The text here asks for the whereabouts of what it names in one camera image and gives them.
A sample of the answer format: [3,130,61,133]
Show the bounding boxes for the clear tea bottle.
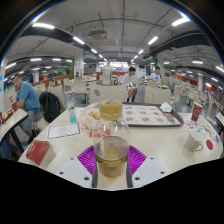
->
[92,99,132,179]

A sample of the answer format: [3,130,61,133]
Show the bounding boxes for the black backpack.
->
[38,91,62,124]

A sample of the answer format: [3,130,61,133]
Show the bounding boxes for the ceiling lights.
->
[4,16,224,84]

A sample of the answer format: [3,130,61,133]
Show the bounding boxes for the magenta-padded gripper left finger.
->
[55,144,100,189]

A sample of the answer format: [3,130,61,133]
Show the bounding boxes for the beige canteen chairs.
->
[31,76,214,111]

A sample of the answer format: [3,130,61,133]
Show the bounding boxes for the person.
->
[102,59,114,78]
[148,66,163,84]
[119,66,139,103]
[8,73,43,148]

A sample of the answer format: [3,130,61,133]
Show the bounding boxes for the beige dining table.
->
[0,108,29,154]

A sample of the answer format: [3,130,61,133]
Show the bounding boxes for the white paper, red print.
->
[45,121,83,141]

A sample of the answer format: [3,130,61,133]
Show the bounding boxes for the brown food tray, paper liner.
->
[121,102,185,128]

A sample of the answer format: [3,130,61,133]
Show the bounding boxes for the ceiling air conditioner unit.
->
[88,29,108,42]

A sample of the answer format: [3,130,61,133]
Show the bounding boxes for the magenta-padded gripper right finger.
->
[125,144,167,189]

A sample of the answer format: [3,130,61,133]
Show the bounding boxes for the white paper napkin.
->
[159,101,173,114]

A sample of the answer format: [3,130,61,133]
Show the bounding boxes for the plastic bag of food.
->
[79,103,101,130]

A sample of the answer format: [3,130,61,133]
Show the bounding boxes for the red cardboard box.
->
[25,139,52,167]

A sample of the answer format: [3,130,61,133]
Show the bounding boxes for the small clear teal bottle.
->
[67,105,78,124]

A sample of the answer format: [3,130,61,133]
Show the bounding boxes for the white checkered mug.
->
[184,129,206,153]

